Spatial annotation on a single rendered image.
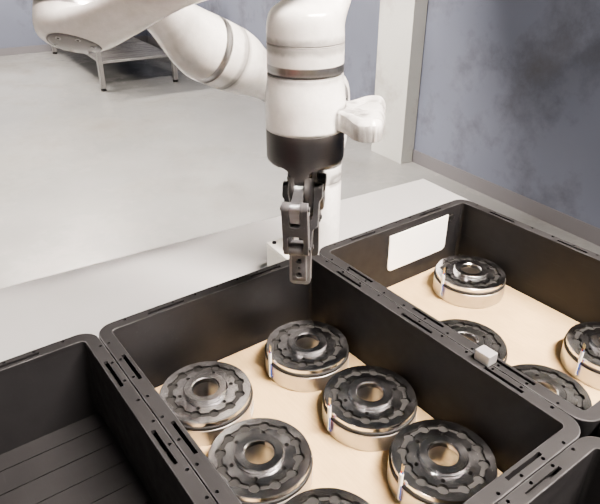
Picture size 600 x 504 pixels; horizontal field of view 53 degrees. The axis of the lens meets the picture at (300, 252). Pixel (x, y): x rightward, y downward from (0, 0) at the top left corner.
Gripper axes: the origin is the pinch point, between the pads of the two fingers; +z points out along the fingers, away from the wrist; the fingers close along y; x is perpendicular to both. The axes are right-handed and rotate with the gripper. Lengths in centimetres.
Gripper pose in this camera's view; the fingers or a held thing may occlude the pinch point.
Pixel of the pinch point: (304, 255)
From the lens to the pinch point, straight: 63.6
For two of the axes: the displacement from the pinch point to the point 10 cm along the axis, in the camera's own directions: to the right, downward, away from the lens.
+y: -1.6, 4.8, -8.6
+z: 0.0, 8.7, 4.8
